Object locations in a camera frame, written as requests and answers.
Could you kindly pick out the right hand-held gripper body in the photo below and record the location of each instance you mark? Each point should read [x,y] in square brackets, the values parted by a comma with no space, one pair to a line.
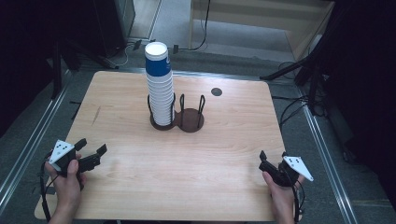
[295,165]

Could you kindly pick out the person's right hand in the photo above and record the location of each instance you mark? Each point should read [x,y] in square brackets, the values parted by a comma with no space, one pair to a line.
[283,199]

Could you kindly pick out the dark round table grommet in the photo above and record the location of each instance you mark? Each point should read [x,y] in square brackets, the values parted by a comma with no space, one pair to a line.
[216,91]

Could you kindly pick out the small black plug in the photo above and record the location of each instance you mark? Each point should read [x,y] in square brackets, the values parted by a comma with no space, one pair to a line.
[175,48]

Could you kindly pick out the metal floor rail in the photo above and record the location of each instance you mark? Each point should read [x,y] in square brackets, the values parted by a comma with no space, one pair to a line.
[330,168]
[31,146]

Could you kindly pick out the black metal stand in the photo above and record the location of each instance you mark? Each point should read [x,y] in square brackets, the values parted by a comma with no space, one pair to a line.
[311,71]
[57,68]

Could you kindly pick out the stack of white paper cups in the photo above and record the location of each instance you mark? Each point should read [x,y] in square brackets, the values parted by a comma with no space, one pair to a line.
[160,99]

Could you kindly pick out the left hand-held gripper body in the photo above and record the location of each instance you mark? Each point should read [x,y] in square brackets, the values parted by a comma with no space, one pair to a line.
[60,151]

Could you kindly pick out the light wooden shelf unit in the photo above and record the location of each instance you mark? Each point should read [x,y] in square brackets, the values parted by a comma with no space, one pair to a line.
[258,18]

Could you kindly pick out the dark cabinet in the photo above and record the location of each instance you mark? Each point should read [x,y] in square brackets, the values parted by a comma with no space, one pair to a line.
[115,25]

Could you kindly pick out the person's left hand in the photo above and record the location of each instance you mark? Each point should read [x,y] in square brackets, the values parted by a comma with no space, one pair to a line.
[67,191]

